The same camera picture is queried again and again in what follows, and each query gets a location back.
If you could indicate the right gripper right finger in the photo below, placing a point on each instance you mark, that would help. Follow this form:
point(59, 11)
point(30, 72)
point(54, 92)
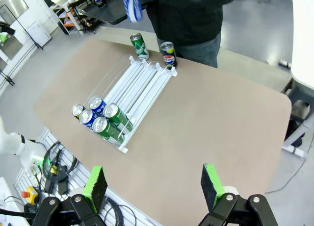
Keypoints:
point(211, 186)

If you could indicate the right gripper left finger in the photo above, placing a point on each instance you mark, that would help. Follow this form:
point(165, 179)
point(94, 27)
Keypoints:
point(94, 186)

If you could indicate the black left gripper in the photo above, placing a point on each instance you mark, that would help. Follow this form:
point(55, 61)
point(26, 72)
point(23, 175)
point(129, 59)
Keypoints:
point(6, 27)

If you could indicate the blue white Pepsi can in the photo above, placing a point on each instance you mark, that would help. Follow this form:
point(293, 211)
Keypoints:
point(133, 10)

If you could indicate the green Sprite can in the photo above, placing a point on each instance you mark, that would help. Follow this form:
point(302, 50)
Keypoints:
point(117, 118)
point(140, 48)
point(105, 130)

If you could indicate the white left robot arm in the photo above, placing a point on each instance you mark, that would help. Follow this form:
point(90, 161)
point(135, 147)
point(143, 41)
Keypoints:
point(12, 142)

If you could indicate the person in black sweater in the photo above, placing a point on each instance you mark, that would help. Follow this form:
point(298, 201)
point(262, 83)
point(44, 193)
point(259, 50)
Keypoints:
point(191, 15)

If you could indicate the grey slotted mounting plate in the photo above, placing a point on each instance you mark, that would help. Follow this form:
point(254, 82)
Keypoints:
point(81, 172)

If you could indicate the black power adapter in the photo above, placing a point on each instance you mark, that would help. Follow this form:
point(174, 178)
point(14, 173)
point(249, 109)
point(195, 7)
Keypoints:
point(63, 186)

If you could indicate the white cabinet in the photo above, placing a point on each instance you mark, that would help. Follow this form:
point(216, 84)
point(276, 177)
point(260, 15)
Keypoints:
point(39, 34)

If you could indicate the orange box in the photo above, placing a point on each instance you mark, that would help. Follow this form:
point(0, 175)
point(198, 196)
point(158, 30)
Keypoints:
point(70, 21)

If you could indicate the yellow emergency stop button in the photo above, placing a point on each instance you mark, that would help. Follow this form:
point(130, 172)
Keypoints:
point(30, 194)

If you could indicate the black side table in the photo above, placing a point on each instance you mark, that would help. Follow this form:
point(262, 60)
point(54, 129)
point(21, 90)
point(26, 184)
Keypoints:
point(110, 15)

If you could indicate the white can dispenser rack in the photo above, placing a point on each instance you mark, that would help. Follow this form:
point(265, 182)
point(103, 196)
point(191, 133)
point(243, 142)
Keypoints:
point(137, 88)

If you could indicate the grey table leg base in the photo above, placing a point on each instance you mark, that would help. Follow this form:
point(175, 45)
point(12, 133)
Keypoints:
point(298, 108)

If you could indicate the white table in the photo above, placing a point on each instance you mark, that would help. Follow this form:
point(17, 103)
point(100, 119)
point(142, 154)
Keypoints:
point(304, 39)

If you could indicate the black metal frame stand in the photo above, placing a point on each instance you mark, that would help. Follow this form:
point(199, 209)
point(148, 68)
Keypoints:
point(29, 34)

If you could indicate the white frame shelf cart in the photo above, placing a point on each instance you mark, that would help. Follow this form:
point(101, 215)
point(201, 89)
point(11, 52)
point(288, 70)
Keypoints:
point(73, 15)

